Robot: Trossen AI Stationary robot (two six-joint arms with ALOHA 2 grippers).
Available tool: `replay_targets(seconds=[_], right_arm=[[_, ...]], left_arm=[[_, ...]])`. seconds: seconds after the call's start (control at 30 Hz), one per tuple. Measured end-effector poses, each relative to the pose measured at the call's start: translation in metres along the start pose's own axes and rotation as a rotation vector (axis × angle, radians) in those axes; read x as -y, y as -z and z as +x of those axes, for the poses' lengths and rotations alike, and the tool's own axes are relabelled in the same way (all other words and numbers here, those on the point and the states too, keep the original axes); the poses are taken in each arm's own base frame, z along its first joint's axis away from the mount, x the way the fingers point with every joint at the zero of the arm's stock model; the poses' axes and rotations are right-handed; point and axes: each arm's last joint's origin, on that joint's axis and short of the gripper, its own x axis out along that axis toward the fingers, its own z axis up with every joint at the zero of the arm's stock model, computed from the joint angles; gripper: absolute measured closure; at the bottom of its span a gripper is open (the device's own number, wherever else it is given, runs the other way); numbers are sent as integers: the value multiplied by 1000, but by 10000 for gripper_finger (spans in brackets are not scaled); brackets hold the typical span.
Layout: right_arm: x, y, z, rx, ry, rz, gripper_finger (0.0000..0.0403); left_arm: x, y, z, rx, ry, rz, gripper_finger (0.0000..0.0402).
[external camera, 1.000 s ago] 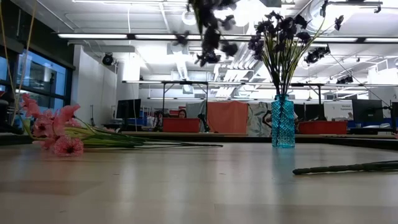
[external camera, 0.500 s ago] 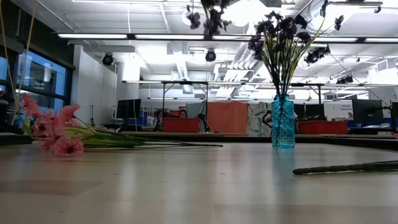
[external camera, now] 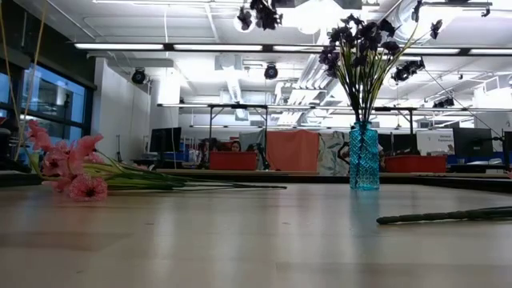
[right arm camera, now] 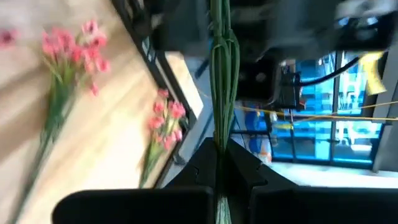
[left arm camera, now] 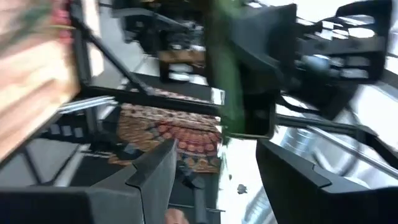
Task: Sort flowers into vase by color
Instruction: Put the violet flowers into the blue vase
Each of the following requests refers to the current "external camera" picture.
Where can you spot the pale green cup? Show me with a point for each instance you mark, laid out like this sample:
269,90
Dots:
34,163

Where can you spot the white sign board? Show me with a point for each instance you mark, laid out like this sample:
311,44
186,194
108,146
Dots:
434,144

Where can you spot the black framed window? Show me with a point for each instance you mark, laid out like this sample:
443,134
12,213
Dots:
52,96

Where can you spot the black ceiling track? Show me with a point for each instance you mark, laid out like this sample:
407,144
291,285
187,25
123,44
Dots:
456,4

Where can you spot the black tripod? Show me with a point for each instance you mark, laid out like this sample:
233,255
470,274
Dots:
118,158

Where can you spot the black computer monitor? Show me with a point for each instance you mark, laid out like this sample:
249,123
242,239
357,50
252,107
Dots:
165,140
472,142

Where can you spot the black metal gantry frame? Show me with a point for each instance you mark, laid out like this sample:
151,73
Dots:
240,106
400,109

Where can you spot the grey cloth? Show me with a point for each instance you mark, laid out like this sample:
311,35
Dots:
252,138

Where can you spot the silver ventilation duct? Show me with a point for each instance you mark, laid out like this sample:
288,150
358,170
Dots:
404,28

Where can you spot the black background robot arm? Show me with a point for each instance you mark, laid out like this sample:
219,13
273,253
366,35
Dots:
343,154

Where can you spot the round black ceiling speaker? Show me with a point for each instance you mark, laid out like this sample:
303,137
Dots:
138,76
270,72

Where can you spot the black ceiling spotlight cluster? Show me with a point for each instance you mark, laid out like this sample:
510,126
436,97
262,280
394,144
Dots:
444,103
406,72

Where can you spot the red plastic bin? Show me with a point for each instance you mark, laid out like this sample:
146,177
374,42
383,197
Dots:
232,161
416,164

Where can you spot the floral patterned curtain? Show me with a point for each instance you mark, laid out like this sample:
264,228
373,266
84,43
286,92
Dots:
332,156

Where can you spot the orange cloth panel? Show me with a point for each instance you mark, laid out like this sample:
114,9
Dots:
292,150

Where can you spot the long ceiling light tube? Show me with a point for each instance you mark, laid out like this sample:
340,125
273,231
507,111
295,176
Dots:
432,51
492,51
218,47
120,46

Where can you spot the blue textured glass vase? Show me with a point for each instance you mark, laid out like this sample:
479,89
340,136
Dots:
364,160

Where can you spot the person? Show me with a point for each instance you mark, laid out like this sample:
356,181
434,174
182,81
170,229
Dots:
235,146

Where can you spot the purple artificial flower bunch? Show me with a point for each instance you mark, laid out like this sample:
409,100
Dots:
266,14
370,32

